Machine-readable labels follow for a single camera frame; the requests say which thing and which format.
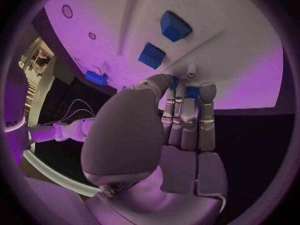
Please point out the large blue block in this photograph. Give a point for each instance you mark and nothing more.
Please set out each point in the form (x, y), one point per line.
(174, 28)

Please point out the white task board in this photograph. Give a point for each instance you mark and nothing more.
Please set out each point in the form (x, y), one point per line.
(211, 63)

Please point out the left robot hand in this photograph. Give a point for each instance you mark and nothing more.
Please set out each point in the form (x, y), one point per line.
(124, 135)

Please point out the small blue block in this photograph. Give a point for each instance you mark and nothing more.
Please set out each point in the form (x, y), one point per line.
(151, 56)

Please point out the blue plug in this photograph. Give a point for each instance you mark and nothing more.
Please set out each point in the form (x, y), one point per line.
(192, 93)

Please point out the blue long block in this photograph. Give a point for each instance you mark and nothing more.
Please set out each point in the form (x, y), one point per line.
(95, 77)

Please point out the blue peg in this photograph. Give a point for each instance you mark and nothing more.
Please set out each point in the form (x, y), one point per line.
(124, 87)

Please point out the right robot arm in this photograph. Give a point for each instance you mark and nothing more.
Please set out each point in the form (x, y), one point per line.
(61, 131)

